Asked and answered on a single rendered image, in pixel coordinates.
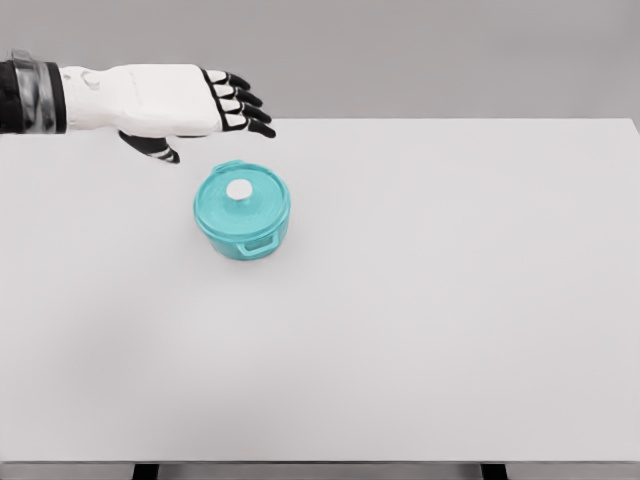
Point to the turquoise pot lid, white knob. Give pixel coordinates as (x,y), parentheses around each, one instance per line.
(242,200)

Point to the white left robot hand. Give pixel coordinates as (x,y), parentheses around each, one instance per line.
(170,102)

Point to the turquoise pot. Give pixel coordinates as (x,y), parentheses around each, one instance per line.
(260,242)

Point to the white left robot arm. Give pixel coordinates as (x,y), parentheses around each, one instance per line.
(60,100)

